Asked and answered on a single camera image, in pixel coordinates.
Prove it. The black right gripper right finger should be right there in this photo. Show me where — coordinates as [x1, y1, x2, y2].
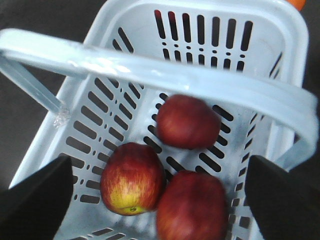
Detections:
[245, 155, 320, 240]

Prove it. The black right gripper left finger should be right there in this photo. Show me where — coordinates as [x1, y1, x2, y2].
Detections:
[0, 156, 73, 240]

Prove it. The red apple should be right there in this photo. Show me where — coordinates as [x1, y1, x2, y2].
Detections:
[100, 142, 166, 216]
[155, 94, 221, 150]
[156, 170, 228, 240]

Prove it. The light blue plastic basket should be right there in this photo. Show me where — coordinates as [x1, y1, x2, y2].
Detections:
[0, 0, 319, 240]

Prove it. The small orange left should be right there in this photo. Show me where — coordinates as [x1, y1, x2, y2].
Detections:
[286, 0, 306, 11]

